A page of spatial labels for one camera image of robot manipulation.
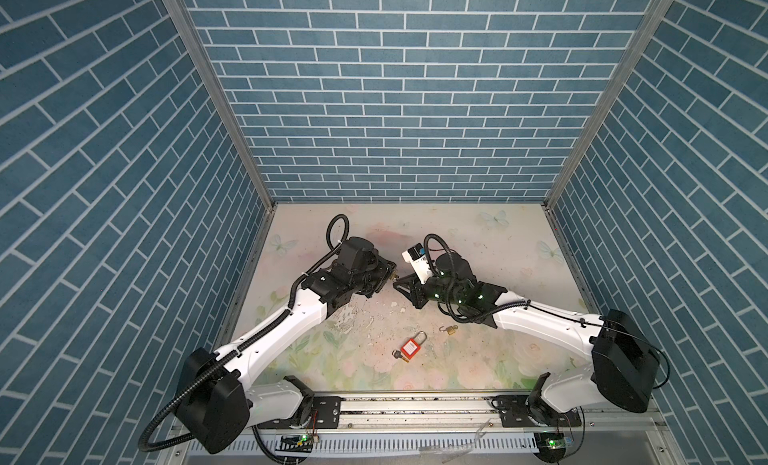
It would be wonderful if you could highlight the aluminium right corner post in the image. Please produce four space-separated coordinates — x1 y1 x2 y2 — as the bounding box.
543 0 674 214

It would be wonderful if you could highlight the aluminium left corner post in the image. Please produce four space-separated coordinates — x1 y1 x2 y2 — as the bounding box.
161 0 275 214

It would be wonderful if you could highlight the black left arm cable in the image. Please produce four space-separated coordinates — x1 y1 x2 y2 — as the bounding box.
137 213 350 453

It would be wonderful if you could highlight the small brass padlock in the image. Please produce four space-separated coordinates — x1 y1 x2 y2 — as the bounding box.
439 325 458 335

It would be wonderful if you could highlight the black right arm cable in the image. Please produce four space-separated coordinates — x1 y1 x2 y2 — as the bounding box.
422 233 672 391

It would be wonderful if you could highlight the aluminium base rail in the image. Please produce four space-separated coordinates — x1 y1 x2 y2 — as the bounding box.
160 391 684 464

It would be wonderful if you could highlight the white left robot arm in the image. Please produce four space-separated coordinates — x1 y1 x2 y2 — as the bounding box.
171 237 396 454

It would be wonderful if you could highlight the aluminium corner post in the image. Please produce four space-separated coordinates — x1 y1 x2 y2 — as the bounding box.
543 0 674 214
161 0 275 214

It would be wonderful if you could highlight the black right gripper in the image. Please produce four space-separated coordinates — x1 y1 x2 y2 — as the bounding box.
391 269 464 308

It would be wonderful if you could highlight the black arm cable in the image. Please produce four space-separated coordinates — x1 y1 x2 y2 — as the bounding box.
137 213 350 453
422 233 672 391

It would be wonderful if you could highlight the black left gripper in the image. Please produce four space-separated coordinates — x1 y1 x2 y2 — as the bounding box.
348 251 398 297

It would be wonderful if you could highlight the red safety padlock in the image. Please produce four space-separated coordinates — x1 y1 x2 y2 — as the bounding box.
398 331 428 362

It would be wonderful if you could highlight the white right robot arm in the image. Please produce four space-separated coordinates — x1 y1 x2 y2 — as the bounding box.
393 245 662 424

